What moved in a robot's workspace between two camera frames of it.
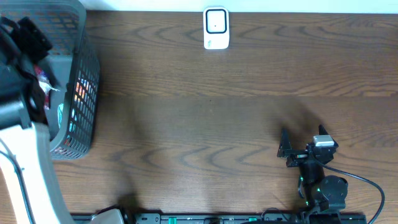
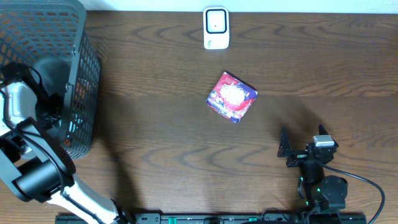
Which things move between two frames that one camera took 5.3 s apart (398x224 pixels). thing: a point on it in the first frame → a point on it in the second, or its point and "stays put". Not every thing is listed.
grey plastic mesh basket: [73, 68] stays put
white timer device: [216, 28] stays put
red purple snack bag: [45, 84] → [231, 98]
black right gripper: [301, 156] stays put
